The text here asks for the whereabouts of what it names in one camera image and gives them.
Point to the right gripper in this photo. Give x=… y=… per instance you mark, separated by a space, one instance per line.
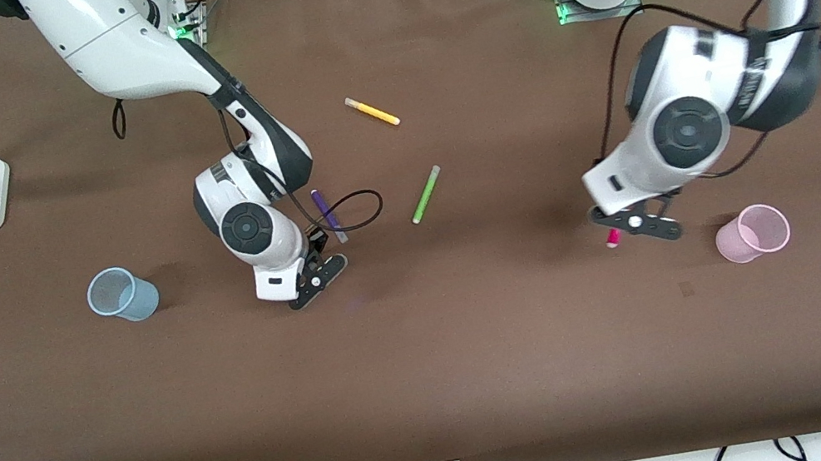
x=317 y=241

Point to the pink marker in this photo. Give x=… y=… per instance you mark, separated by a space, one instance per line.
x=613 y=239

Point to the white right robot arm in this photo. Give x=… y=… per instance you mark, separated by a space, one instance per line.
x=116 y=46

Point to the purple marker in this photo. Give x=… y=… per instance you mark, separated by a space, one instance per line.
x=327 y=213

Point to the translucent pink cup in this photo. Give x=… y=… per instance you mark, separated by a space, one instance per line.
x=738 y=244

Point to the green marker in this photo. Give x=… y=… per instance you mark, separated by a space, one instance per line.
x=425 y=196

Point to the yellow marker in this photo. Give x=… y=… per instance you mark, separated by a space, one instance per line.
x=373 y=111

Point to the translucent blue cup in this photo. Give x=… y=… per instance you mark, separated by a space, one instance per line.
x=140 y=299

